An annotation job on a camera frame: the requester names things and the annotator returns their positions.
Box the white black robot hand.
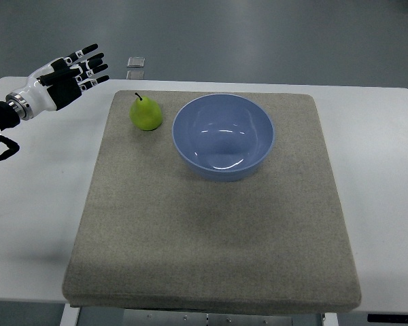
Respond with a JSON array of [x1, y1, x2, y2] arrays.
[[5, 43, 109, 120]]

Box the green pear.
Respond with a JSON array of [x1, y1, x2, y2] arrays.
[[129, 92, 163, 131]]

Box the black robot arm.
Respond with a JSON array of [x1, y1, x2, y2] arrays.
[[0, 101, 20, 161]]

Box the blue bowl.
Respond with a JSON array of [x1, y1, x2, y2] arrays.
[[171, 94, 276, 182]]

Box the lower metal floor plate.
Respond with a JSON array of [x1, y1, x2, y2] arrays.
[[126, 70, 144, 80]]

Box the beige fabric mat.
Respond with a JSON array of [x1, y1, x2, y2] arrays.
[[62, 90, 362, 315]]

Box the black cable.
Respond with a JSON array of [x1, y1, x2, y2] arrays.
[[0, 134, 20, 166]]

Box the metal table frame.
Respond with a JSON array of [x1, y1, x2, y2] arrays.
[[59, 304, 339, 326]]

